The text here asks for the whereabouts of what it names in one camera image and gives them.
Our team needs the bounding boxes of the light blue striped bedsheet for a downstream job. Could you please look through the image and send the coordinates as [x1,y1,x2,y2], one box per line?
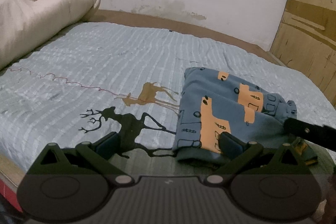
[1,23,335,175]

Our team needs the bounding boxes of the wooden wardrobe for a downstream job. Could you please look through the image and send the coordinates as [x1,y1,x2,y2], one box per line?
[270,0,335,105]

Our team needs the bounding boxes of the rolled beige comforter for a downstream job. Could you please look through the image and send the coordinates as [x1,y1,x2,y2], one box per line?
[1,0,101,68]

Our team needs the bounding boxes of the blue orange printed pants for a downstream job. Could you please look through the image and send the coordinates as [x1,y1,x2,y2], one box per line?
[171,66,318,169]

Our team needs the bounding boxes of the brown mattress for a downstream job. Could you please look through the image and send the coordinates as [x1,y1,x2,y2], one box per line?
[89,10,281,65]

